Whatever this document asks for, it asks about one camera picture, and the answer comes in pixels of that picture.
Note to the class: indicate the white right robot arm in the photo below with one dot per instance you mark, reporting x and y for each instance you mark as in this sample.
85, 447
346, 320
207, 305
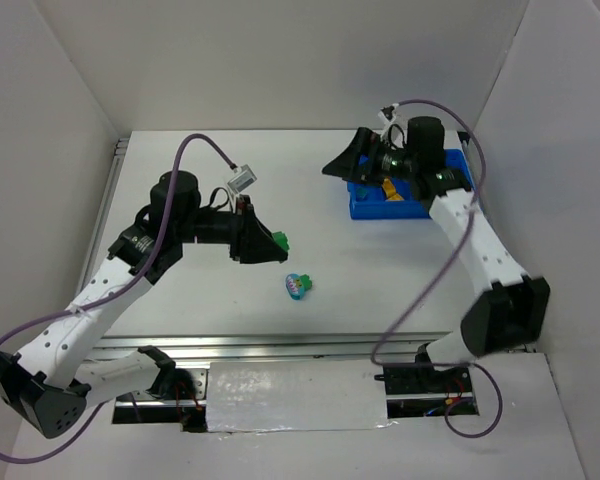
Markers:
509, 307

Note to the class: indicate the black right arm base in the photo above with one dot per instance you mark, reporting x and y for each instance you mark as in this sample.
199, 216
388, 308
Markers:
415, 393

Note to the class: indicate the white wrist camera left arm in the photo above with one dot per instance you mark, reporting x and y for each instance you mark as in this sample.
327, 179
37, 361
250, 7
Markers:
242, 177

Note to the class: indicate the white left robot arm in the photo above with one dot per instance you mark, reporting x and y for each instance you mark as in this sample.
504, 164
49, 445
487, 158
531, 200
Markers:
49, 382

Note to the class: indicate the small green lego brick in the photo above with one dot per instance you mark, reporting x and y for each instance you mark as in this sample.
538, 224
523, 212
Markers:
306, 281

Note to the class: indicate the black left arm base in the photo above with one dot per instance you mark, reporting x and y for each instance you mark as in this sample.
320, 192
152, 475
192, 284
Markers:
182, 405

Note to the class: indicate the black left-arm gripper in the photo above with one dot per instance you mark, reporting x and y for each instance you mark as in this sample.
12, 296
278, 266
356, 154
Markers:
243, 229

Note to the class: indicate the silver foil covered board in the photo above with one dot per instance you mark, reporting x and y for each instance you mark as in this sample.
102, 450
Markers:
260, 397

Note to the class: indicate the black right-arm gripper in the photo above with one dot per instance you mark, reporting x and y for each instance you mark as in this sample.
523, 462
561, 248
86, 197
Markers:
370, 156

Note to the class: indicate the aluminium frame rail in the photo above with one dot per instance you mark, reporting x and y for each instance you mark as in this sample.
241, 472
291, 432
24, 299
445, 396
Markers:
241, 347

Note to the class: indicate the blue plastic bin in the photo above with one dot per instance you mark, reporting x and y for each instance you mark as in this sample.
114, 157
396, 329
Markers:
370, 202

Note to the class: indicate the green curved lego brick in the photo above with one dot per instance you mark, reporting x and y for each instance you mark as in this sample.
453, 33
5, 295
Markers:
281, 240

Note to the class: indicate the turquoise small lego brick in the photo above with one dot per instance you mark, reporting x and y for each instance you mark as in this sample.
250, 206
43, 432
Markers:
362, 194

